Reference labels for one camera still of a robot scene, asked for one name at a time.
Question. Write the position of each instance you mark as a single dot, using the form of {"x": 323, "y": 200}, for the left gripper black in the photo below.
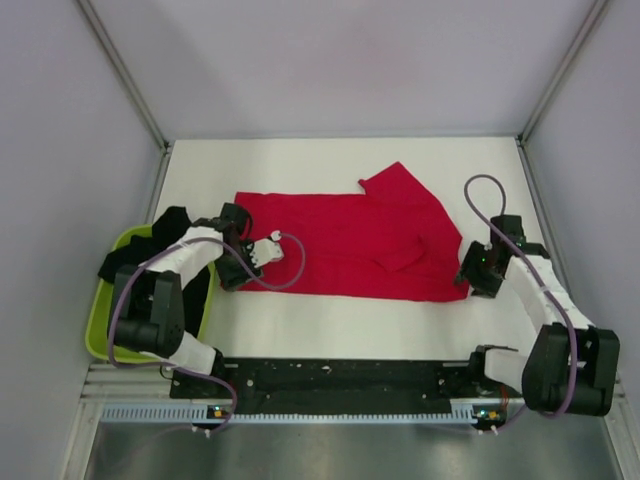
{"x": 230, "y": 280}

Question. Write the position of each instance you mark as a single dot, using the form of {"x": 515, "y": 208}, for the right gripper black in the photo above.
{"x": 481, "y": 287}

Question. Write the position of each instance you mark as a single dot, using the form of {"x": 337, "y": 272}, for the red t shirt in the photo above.
{"x": 393, "y": 240}

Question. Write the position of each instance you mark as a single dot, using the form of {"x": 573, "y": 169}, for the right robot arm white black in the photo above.
{"x": 571, "y": 365}

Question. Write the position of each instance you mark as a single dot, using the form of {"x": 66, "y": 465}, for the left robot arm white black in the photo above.
{"x": 157, "y": 297}

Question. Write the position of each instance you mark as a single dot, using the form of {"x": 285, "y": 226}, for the green plastic bin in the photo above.
{"x": 100, "y": 320}

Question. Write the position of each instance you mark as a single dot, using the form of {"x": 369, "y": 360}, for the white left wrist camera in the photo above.
{"x": 266, "y": 250}

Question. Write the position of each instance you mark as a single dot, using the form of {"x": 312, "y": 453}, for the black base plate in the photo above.
{"x": 358, "y": 403}

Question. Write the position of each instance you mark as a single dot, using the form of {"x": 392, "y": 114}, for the aluminium side rail right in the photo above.
{"x": 542, "y": 213}

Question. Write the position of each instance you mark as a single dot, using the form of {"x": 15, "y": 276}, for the aluminium frame post right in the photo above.
{"x": 595, "y": 15}

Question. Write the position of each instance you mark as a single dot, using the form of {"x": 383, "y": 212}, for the aluminium frame post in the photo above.
{"x": 122, "y": 73}
{"x": 595, "y": 15}

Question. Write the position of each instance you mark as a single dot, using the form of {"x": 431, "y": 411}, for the aluminium frame post left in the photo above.
{"x": 122, "y": 73}

